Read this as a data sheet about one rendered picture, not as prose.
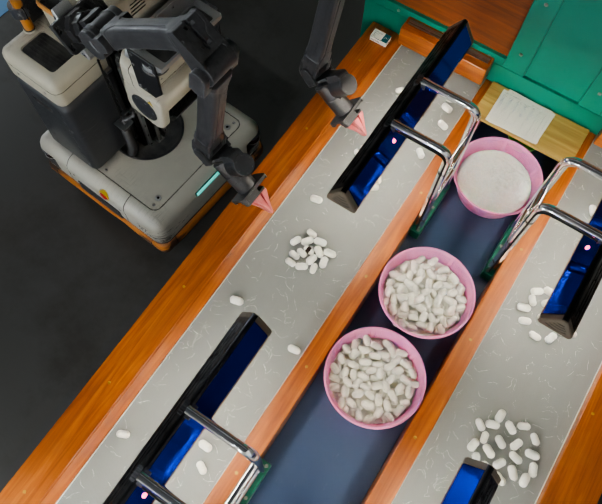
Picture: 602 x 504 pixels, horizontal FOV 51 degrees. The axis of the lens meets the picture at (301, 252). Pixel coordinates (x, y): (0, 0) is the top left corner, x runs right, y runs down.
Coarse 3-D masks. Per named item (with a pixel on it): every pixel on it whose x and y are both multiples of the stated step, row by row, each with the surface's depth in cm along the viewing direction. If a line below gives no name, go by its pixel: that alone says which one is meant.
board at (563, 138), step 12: (492, 84) 201; (492, 96) 199; (480, 108) 197; (480, 120) 196; (552, 120) 196; (564, 120) 196; (504, 132) 195; (552, 132) 194; (564, 132) 194; (576, 132) 194; (588, 132) 194; (528, 144) 193; (540, 144) 192; (552, 144) 192; (564, 144) 192; (576, 144) 193; (552, 156) 191; (564, 156) 191
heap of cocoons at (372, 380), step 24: (336, 360) 170; (360, 360) 169; (384, 360) 170; (408, 360) 170; (336, 384) 166; (360, 384) 167; (384, 384) 167; (408, 384) 167; (360, 408) 165; (384, 408) 165
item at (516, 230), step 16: (576, 160) 150; (560, 176) 158; (592, 176) 151; (544, 192) 164; (528, 208) 175; (544, 208) 146; (560, 208) 146; (512, 224) 186; (528, 224) 153; (576, 224) 144; (512, 240) 164; (496, 256) 175
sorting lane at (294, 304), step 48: (384, 96) 203; (336, 144) 195; (384, 192) 189; (288, 240) 182; (336, 240) 183; (240, 288) 176; (288, 288) 177; (336, 288) 177; (192, 336) 171; (288, 336) 171; (240, 384) 166; (144, 432) 161; (240, 432) 161; (96, 480) 156; (192, 480) 157
